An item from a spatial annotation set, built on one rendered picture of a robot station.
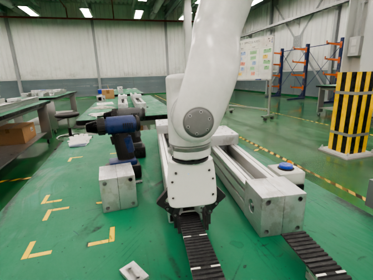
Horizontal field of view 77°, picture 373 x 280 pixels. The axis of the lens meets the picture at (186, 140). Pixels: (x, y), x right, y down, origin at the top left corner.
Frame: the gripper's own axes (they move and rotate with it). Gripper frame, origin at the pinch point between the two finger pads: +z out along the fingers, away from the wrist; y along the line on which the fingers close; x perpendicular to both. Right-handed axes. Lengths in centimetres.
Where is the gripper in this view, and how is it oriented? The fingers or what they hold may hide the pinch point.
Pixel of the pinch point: (192, 221)
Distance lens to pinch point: 55.1
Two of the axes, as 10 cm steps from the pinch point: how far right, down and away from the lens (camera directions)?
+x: -1.5, -2.6, 9.5
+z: 0.3, 9.6, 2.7
